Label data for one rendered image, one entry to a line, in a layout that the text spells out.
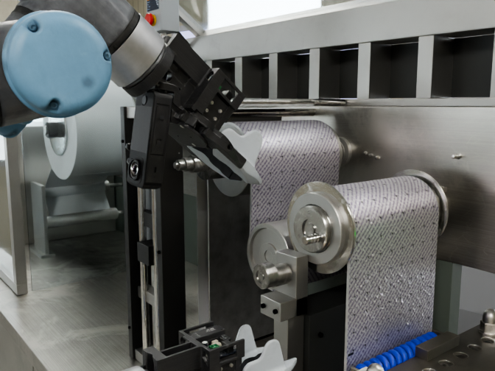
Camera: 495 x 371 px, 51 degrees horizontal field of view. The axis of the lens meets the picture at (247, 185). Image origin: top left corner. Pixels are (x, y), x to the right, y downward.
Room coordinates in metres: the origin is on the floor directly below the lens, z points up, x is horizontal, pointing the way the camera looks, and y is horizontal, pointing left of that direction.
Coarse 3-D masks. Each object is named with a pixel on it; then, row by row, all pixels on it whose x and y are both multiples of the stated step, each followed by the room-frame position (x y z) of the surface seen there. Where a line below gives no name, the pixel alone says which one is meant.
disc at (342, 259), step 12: (300, 192) 0.84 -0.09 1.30; (324, 192) 0.80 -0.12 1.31; (336, 192) 0.78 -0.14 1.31; (288, 216) 0.87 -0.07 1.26; (348, 216) 0.76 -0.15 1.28; (288, 228) 0.87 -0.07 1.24; (348, 228) 0.76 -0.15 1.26; (348, 240) 0.76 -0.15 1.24; (348, 252) 0.76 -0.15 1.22; (312, 264) 0.82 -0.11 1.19; (324, 264) 0.80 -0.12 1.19; (336, 264) 0.78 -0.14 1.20
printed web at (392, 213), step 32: (256, 128) 1.00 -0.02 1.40; (288, 128) 1.05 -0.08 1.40; (320, 128) 1.10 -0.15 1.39; (256, 160) 0.96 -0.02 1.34; (288, 160) 1.01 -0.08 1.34; (320, 160) 1.06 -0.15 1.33; (256, 192) 0.96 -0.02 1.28; (288, 192) 1.01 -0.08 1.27; (352, 192) 0.82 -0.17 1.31; (384, 192) 0.85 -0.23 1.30; (416, 192) 0.89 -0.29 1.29; (224, 224) 1.09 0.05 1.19; (256, 224) 0.96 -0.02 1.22; (384, 224) 0.81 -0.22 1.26; (416, 224) 0.87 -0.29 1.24; (224, 256) 1.09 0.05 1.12; (352, 256) 0.77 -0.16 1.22; (224, 288) 1.09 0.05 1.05; (256, 288) 1.15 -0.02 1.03; (224, 320) 1.09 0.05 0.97; (256, 320) 1.15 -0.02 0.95
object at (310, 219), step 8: (304, 208) 0.81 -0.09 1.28; (312, 208) 0.79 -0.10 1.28; (320, 208) 0.79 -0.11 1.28; (296, 216) 0.82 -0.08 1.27; (304, 216) 0.81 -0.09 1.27; (312, 216) 0.79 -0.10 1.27; (320, 216) 0.78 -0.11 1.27; (328, 216) 0.78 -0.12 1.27; (296, 224) 0.82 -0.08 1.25; (304, 224) 0.81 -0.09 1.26; (312, 224) 0.80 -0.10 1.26; (320, 224) 0.78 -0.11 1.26; (328, 224) 0.77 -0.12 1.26; (296, 232) 0.82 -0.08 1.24; (304, 232) 0.81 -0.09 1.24; (312, 232) 0.79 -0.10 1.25; (320, 232) 0.78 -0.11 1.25; (328, 232) 0.77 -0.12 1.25; (320, 240) 0.78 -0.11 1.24; (328, 240) 0.77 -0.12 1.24; (304, 248) 0.81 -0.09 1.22; (312, 248) 0.79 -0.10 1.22; (320, 248) 0.78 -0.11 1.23
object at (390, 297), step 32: (384, 256) 0.82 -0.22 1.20; (416, 256) 0.87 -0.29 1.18; (352, 288) 0.77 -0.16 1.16; (384, 288) 0.82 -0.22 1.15; (416, 288) 0.87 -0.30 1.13; (352, 320) 0.77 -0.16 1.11; (384, 320) 0.82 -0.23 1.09; (416, 320) 0.88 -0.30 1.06; (352, 352) 0.77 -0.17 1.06; (384, 352) 0.82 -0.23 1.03
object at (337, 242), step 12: (312, 192) 0.81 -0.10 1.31; (300, 204) 0.83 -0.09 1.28; (312, 204) 0.81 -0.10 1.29; (324, 204) 0.79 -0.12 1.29; (336, 204) 0.78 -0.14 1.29; (336, 216) 0.77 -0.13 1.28; (336, 228) 0.77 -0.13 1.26; (336, 240) 0.77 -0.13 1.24; (324, 252) 0.79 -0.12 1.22; (336, 252) 0.77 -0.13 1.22
